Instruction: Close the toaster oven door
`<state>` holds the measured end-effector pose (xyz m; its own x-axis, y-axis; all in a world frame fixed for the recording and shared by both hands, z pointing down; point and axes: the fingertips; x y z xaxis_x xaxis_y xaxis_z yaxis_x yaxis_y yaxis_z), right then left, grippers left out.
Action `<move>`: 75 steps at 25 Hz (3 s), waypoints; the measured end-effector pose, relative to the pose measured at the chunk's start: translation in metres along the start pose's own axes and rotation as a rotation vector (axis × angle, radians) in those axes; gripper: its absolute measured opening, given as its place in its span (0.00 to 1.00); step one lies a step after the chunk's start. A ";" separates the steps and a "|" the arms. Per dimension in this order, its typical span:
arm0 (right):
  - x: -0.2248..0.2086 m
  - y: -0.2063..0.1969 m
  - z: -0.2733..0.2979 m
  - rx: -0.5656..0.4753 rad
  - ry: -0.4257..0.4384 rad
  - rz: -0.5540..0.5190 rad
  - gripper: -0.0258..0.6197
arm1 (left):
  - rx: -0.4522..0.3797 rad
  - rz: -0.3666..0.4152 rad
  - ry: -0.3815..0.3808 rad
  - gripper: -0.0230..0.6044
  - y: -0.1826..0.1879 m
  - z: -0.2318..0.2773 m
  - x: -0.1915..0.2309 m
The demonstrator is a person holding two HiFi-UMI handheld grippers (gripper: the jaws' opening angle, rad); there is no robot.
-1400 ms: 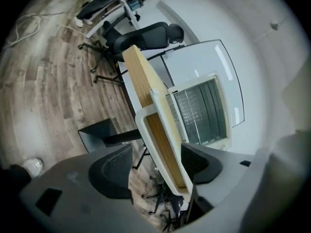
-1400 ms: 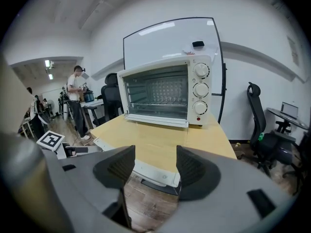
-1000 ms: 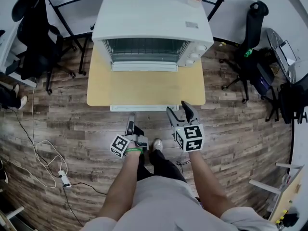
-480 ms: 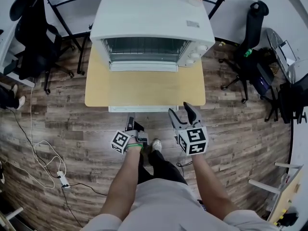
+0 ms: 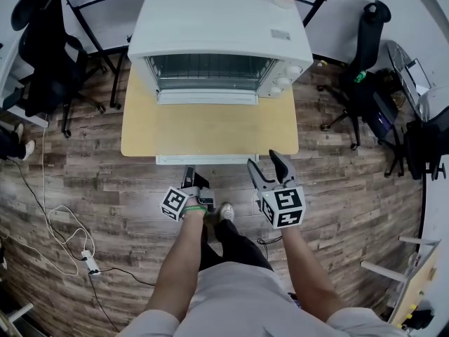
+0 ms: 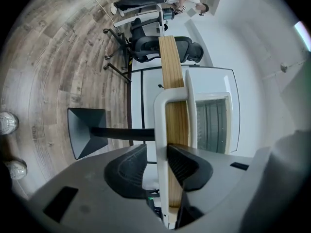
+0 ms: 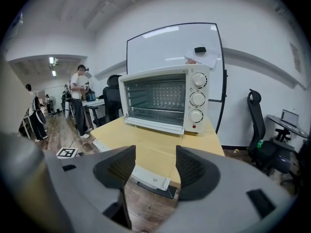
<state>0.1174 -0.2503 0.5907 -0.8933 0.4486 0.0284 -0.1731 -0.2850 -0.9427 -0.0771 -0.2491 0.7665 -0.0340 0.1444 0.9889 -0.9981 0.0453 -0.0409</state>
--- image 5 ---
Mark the black office chair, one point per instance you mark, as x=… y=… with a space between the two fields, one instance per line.
x=424 y=146
x=365 y=61
x=49 y=61

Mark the wooden desk with white legs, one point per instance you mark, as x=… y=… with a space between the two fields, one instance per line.
x=421 y=279

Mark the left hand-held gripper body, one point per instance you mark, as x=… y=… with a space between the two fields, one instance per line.
x=173 y=202

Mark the green bottle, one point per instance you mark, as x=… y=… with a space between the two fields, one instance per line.
x=360 y=77

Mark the open silver laptop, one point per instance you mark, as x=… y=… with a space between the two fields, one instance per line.
x=415 y=77

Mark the person's left forearm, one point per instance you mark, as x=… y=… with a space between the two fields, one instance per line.
x=179 y=265

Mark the metal oven rack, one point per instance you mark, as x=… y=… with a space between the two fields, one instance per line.
x=210 y=69

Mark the white countertop oven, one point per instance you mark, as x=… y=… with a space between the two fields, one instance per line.
x=210 y=19

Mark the whiteboard on black stand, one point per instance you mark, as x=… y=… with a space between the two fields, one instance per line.
x=105 y=16

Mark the white oven knob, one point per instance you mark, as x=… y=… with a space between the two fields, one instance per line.
x=275 y=91
x=281 y=81
x=293 y=71

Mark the person's white shirt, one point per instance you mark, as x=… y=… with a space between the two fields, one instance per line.
x=252 y=307

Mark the white power strip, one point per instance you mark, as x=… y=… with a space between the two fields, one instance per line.
x=91 y=262

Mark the person's right forearm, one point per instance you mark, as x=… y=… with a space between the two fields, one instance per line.
x=305 y=272

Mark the person's right shoe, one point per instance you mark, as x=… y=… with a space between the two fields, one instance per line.
x=227 y=211

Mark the white oven door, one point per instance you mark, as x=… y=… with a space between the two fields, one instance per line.
x=207 y=98

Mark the dark bag with purple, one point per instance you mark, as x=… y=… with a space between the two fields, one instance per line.
x=384 y=114

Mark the light wooden table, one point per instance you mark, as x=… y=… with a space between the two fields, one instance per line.
x=210 y=128

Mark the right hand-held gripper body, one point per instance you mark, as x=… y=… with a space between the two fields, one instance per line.
x=286 y=207

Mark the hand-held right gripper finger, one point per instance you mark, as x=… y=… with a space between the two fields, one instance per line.
x=283 y=168
x=257 y=176

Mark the green wristband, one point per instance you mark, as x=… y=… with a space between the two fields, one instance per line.
x=194 y=208

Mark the small yellow floor object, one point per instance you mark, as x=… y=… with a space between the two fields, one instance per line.
x=321 y=62

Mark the person's black trousers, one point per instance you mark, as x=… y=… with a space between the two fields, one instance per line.
x=238 y=248

